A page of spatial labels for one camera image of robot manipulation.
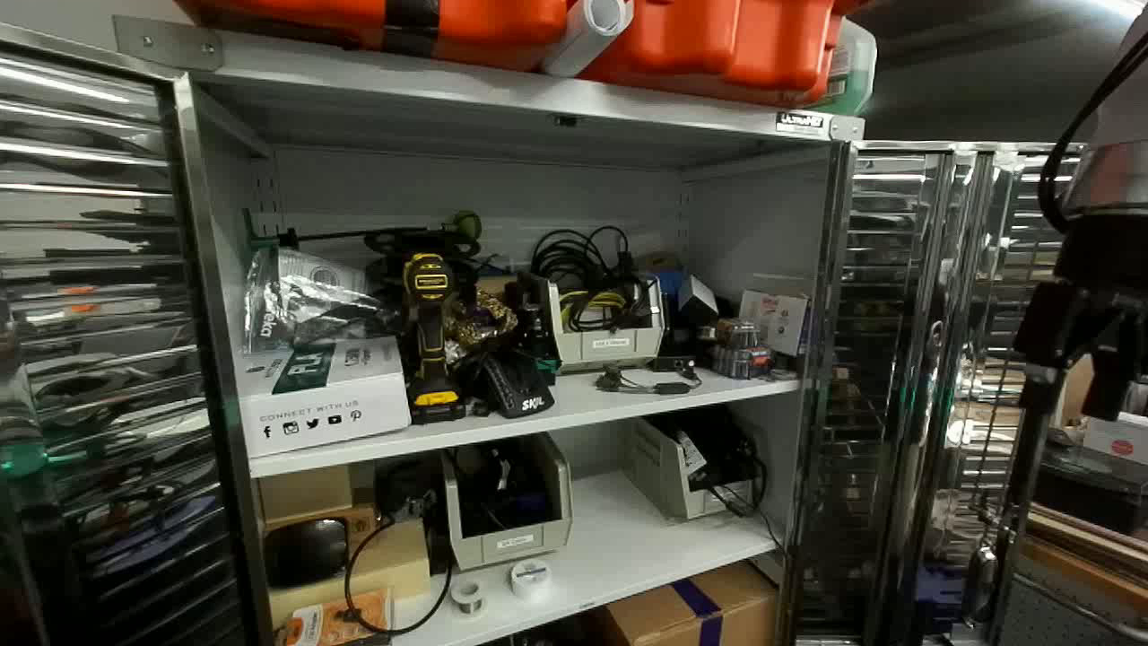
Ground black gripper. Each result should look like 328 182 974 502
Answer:
1011 213 1148 423

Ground white box with red logo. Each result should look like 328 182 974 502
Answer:
1079 410 1148 466

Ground white card packet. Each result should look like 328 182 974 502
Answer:
737 283 812 359

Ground small grey device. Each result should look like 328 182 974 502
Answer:
710 321 767 379

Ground green translucent plastic container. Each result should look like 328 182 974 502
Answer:
818 13 883 117

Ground blue black small box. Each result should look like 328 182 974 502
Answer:
657 265 725 352

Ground small grey storage bin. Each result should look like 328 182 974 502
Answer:
626 415 732 524

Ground white metal shelf unit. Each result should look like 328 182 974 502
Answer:
113 11 869 646

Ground cardboard box with blue tape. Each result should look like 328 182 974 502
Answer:
602 559 781 646

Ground black battery charger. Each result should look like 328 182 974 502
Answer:
478 343 560 420

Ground white rolled tube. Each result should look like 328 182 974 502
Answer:
541 0 638 84

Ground dark items in bin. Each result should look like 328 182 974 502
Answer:
458 439 560 533

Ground grey bin with dark items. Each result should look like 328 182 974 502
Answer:
438 431 574 574

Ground small white tape roll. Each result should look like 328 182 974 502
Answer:
448 574 490 618

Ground brown cardboard box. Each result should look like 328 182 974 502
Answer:
255 463 438 624

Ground green black long tool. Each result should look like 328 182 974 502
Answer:
246 208 484 263

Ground white printed cardboard box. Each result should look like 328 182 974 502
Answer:
235 337 417 463

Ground clear plastic bag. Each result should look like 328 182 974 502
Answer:
240 243 389 352

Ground black oval mouse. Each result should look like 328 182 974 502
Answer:
261 512 352 591

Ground orange white package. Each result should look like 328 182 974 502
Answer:
281 584 394 646

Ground large orange plastic case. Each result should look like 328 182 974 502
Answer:
176 0 574 69

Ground chrome tray rack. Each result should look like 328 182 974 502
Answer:
0 33 261 646

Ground chrome wire rack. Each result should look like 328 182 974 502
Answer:
794 141 1079 646

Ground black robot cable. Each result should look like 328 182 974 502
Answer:
1036 42 1148 234

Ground black tangled cable bundle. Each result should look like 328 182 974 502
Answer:
677 410 771 519

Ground grey bin holding cables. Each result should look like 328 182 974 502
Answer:
541 276 669 374

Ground yellow cable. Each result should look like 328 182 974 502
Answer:
572 283 638 335

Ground black coiled cables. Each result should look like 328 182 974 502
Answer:
528 222 643 303

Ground yellow black cordless drill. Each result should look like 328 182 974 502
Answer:
397 248 478 423

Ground thin black cable loop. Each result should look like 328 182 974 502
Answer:
339 512 458 640

